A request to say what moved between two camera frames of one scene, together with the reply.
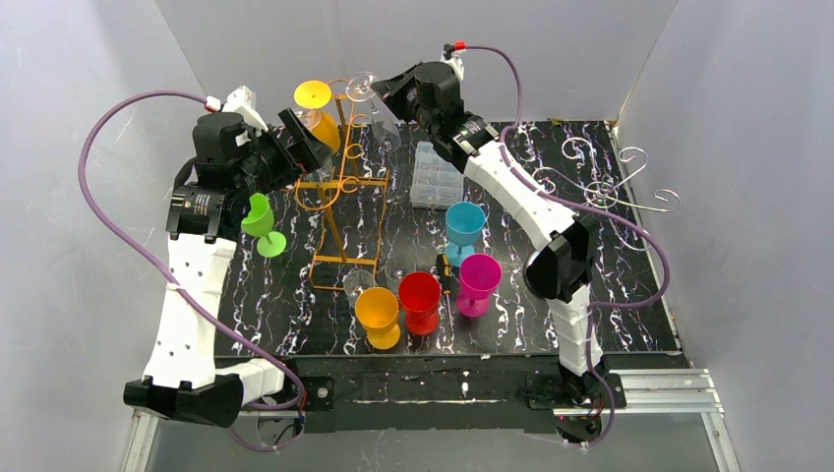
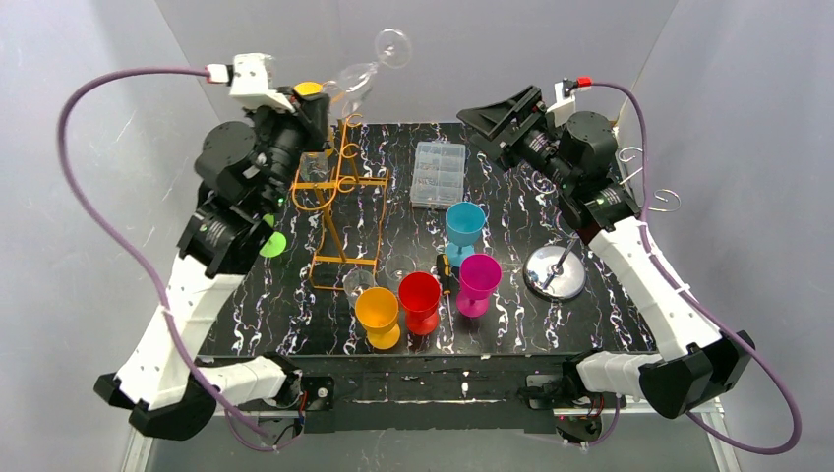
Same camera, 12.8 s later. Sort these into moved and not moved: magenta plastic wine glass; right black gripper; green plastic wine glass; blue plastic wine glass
Moved: right black gripper
Not moved: green plastic wine glass; magenta plastic wine glass; blue plastic wine glass
